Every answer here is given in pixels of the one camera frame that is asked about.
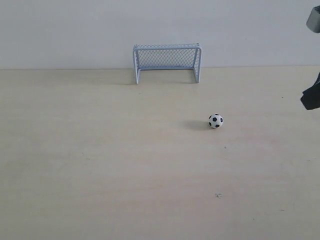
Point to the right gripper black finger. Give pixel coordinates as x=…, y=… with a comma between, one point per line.
x=311, y=96

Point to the black and white soccer ball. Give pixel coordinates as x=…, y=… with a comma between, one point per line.
x=215, y=121

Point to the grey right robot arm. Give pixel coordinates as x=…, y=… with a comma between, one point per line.
x=313, y=21

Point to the light blue plastic mesh basket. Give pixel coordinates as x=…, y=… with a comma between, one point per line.
x=149, y=57

